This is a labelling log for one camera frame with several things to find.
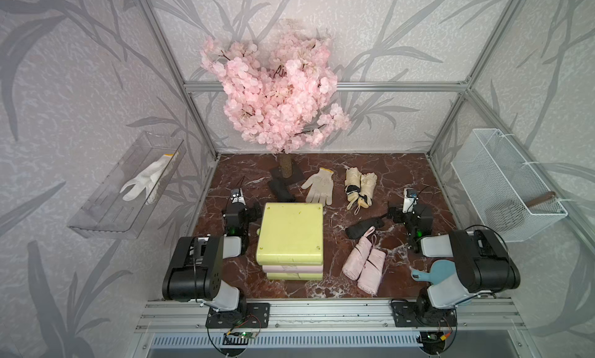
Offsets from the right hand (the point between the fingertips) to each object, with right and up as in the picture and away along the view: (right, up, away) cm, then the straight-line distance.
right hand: (401, 200), depth 95 cm
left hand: (-65, 0, -1) cm, 65 cm away
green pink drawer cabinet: (-43, -9, -28) cm, 52 cm away
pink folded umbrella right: (-17, -25, -16) cm, 34 cm away
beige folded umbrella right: (-12, +6, +7) cm, 16 cm away
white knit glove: (-33, +4, +12) cm, 35 cm away
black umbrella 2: (-51, +3, +7) cm, 51 cm away
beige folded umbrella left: (-18, +8, +10) cm, 23 cm away
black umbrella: (-18, -11, -5) cm, 22 cm away
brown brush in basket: (+25, -1, -23) cm, 34 cm away
